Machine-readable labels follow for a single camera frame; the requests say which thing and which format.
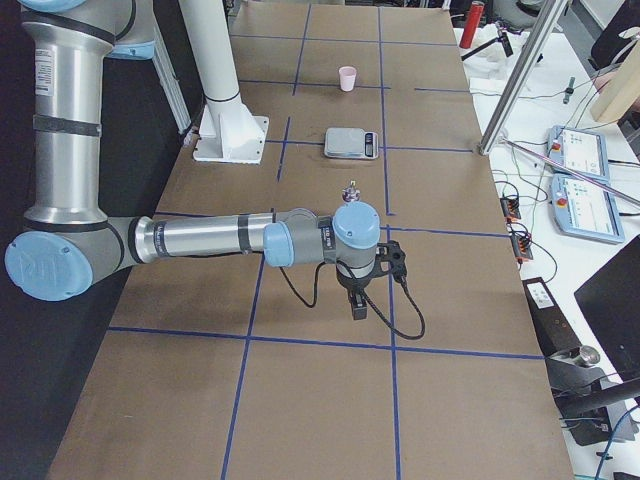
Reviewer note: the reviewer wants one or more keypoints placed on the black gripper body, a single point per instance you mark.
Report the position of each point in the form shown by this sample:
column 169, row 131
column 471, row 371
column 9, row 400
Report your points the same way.
column 352, row 283

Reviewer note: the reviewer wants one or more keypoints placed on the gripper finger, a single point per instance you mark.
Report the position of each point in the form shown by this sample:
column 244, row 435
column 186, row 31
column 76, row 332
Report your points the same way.
column 358, row 306

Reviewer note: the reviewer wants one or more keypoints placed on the clear glass sauce bottle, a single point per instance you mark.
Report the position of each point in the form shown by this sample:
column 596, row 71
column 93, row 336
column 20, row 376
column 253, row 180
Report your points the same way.
column 351, row 192

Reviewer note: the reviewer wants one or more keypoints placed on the pink paper cup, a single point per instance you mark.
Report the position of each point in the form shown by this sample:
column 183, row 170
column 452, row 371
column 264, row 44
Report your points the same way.
column 347, row 78

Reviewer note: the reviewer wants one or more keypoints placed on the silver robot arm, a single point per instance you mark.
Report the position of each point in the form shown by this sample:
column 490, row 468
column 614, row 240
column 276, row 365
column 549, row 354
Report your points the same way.
column 69, row 244

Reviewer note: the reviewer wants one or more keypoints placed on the silver digital kitchen scale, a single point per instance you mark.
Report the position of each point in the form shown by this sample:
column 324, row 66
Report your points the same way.
column 351, row 143

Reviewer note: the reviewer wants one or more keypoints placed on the lower orange connector block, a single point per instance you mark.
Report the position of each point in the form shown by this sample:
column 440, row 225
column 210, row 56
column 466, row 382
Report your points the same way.
column 521, row 246

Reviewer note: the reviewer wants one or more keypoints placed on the orange connector block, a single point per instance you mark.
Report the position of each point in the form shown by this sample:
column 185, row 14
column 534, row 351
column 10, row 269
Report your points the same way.
column 521, row 246
column 510, row 209

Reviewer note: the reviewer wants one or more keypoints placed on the upper orange connector block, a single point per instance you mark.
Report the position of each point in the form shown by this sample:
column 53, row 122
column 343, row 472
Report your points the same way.
column 510, row 209

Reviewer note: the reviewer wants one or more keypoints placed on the black box with label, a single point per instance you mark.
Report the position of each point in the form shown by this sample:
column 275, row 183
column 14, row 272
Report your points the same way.
column 553, row 330

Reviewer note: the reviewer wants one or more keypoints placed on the lower blue teach pendant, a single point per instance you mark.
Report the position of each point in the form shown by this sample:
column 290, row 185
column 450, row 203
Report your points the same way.
column 584, row 210

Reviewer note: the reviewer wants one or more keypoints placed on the blue teach pendant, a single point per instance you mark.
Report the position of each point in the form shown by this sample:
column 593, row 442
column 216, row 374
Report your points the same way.
column 580, row 150
column 584, row 210

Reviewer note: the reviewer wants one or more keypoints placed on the thin metal rod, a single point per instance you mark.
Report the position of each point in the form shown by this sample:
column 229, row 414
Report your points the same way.
column 583, row 177

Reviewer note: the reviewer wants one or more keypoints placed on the black monitor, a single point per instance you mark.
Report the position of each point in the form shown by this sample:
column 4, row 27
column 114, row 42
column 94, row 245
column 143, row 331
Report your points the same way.
column 609, row 301

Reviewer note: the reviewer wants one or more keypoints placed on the upper blue teach pendant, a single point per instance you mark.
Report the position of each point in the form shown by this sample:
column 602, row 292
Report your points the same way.
column 580, row 150

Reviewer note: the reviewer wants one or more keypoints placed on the black tripod stick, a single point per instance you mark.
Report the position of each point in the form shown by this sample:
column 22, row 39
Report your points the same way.
column 501, row 38

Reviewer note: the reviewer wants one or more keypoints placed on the red cylindrical bottle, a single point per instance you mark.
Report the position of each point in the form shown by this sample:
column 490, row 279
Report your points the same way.
column 473, row 18

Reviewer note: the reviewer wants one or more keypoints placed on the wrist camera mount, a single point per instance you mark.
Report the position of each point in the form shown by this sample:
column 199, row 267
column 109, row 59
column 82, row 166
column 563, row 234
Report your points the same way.
column 390, row 260

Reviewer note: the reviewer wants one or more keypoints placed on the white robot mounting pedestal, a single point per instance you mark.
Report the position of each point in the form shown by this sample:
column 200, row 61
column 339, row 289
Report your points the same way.
column 228, row 132

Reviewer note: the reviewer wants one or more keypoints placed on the aluminium frame post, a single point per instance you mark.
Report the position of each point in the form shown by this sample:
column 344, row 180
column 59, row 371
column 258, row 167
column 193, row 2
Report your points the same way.
column 549, row 15

